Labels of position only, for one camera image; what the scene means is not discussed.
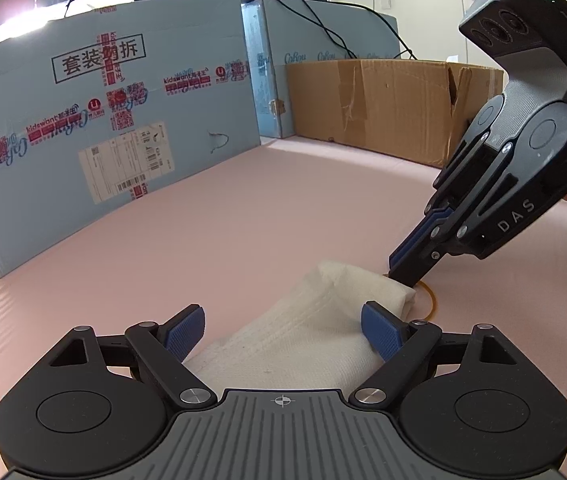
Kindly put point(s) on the brown cardboard box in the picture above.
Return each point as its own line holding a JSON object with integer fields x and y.
{"x": 363, "y": 105}

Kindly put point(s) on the white cloth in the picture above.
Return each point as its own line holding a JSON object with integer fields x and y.
{"x": 303, "y": 330}

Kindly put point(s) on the large blue printed cardboard box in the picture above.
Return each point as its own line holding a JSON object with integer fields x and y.
{"x": 188, "y": 125}

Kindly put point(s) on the orange rubber band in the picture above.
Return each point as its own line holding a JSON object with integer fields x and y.
{"x": 432, "y": 300}

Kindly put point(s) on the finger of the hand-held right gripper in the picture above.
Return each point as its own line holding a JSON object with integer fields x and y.
{"x": 421, "y": 260}
{"x": 413, "y": 240}

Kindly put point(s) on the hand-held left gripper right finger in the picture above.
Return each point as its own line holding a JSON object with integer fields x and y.
{"x": 381, "y": 330}

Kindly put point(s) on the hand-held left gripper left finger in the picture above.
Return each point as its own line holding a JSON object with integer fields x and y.
{"x": 186, "y": 330}

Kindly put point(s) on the plain blue cardboard box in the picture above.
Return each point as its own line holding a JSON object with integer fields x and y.
{"x": 293, "y": 45}

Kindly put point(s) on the white wall socket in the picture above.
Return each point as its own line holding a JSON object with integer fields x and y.
{"x": 384, "y": 3}

